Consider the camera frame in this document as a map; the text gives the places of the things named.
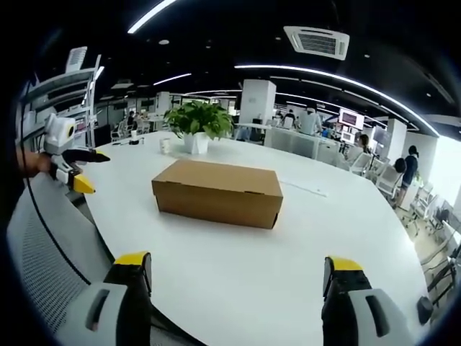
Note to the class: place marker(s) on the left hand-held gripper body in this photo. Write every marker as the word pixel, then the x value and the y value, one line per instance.
pixel 57 135

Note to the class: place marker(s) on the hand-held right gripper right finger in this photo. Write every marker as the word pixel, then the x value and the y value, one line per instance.
pixel 356 306

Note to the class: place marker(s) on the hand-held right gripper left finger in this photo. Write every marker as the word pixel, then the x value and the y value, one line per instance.
pixel 119 306

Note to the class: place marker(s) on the brown cardboard shoe box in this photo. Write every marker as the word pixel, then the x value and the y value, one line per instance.
pixel 219 192

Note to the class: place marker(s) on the person's left hand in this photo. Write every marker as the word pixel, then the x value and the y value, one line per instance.
pixel 37 164

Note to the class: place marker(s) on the white metal shelf rack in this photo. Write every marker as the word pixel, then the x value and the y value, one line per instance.
pixel 68 97

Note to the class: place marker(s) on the black round object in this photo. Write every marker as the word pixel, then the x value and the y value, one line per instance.
pixel 425 310

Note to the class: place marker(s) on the grey mesh office chair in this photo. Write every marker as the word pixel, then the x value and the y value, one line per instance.
pixel 54 252

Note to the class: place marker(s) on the white paper cup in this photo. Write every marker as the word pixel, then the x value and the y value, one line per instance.
pixel 165 145

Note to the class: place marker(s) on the green potted plant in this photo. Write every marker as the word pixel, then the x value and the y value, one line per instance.
pixel 197 124

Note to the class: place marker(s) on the white office chair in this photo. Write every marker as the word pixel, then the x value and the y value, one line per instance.
pixel 387 180

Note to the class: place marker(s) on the white square pillar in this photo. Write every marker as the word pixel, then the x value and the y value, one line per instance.
pixel 257 102

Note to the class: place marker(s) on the ceiling air conditioner vent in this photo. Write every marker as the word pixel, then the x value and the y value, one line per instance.
pixel 317 41

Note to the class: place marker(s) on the wall monitor screen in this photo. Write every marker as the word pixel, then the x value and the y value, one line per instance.
pixel 350 118

